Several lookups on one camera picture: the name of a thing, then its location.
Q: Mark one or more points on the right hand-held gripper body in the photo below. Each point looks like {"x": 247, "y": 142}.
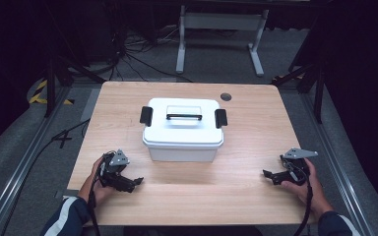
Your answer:
{"x": 297, "y": 170}

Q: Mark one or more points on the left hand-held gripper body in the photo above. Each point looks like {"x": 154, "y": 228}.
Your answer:
{"x": 118, "y": 159}

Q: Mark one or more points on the person's right hand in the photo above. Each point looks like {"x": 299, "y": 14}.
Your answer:
{"x": 315, "y": 193}

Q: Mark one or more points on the person's left hand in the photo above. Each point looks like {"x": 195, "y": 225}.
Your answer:
{"x": 93, "y": 190}

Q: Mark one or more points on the black box latch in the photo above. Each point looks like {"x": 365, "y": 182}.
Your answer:
{"x": 146, "y": 116}
{"x": 220, "y": 118}

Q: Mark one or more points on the white plastic storage box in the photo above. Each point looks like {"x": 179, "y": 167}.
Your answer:
{"x": 182, "y": 154}

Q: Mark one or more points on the white box lid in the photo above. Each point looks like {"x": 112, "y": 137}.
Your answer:
{"x": 183, "y": 132}

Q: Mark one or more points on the black metal stand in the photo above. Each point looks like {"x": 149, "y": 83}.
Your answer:
{"x": 50, "y": 88}
{"x": 318, "y": 91}

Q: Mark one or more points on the yellow black floor tape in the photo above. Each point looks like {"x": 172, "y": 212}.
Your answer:
{"x": 39, "y": 95}

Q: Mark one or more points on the grey metal floor rail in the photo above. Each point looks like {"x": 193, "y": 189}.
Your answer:
{"x": 23, "y": 167}
{"x": 338, "y": 167}

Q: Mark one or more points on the white metal desk frame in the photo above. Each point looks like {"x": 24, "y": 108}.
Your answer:
{"x": 221, "y": 21}

